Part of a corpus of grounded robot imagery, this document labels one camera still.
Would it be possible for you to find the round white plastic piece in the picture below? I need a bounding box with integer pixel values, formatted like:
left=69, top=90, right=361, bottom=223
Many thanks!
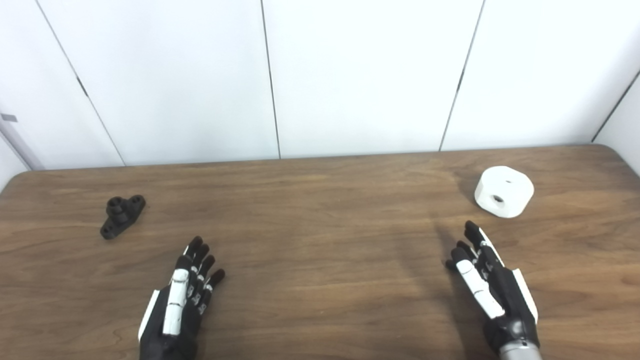
left=474, top=166, right=535, bottom=219

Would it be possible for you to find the black plastic holder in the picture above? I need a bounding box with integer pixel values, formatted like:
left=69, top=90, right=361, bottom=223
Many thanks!
left=100, top=195, right=147, bottom=240

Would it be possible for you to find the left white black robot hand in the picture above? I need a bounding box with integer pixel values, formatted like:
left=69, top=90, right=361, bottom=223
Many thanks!
left=138, top=236, right=226, bottom=360

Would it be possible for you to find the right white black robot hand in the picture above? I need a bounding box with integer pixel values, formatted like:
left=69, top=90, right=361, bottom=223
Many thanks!
left=445, top=220, right=541, bottom=351

